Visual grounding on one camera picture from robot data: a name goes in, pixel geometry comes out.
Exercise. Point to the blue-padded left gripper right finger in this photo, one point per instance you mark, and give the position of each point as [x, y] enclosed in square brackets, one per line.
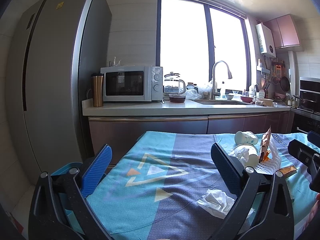
[274, 218]

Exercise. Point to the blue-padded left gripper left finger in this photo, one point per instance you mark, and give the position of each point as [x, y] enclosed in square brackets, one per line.
[47, 220]

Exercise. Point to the brown torn wrapper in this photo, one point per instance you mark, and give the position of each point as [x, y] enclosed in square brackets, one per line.
[288, 171]

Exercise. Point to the white foam fruit net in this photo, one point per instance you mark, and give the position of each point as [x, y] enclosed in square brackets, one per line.
[273, 164]

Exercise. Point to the copper foil snack bag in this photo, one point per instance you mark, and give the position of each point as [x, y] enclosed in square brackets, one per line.
[265, 140]

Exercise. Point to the white tissue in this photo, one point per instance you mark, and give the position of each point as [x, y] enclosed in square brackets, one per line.
[216, 202]

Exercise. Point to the paper cup with tissue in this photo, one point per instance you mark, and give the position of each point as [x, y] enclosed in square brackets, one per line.
[246, 154]

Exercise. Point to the white paper cup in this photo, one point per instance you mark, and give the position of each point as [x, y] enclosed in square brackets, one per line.
[245, 138]

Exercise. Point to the teal trash bin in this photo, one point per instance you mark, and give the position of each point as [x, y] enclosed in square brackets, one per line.
[61, 196]

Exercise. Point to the steel kitchen faucet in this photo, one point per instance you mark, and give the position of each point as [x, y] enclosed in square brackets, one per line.
[214, 93]

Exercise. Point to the black built-in oven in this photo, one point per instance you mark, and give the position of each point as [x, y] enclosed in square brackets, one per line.
[306, 115]

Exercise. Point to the black hanging frying pan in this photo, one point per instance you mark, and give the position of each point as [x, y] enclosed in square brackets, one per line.
[285, 84]

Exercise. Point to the red bowl on counter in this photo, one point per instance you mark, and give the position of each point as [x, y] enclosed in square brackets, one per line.
[246, 99]

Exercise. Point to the teal and grey tablecloth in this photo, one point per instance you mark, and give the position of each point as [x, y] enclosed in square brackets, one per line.
[152, 192]

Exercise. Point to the white water heater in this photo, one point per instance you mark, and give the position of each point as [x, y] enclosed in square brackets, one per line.
[266, 42]

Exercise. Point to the copper travel mug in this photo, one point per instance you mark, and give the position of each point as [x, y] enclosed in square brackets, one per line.
[97, 89]

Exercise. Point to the white microwave oven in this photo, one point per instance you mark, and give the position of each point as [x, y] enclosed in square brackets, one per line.
[132, 83]

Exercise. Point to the dark red food container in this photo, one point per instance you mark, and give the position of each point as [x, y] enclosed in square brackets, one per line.
[177, 98]

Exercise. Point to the glass electric kettle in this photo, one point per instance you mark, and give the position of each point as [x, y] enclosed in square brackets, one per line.
[172, 84]

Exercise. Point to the grey refrigerator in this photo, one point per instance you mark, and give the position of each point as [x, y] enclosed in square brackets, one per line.
[57, 46]

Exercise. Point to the pink wall cabinet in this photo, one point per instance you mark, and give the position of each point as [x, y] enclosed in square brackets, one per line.
[284, 32]

